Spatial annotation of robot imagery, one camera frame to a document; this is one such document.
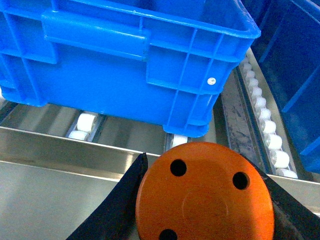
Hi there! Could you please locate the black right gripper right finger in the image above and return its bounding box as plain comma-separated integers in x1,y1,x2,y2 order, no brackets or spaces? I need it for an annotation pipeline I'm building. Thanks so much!
242,155,320,240

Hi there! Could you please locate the orange cylinder cap 4680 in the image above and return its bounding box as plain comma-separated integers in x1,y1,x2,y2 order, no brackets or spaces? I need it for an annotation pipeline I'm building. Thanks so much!
135,142,275,240

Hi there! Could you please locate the stainless steel shelf rack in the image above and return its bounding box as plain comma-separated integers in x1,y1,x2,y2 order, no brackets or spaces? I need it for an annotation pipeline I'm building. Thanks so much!
0,50,320,240

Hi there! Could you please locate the blue bin centre front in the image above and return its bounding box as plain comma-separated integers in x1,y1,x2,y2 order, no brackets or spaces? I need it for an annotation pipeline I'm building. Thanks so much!
0,0,261,138

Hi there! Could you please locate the blue bin right front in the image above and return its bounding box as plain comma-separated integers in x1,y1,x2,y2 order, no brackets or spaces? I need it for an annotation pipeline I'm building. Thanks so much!
252,0,320,173

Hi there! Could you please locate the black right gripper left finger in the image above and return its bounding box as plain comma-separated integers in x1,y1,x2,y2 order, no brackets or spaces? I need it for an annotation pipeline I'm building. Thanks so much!
65,152,149,240

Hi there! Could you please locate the blue bin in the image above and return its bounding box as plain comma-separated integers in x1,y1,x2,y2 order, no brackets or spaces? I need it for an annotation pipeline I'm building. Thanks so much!
252,0,320,173
0,0,261,138

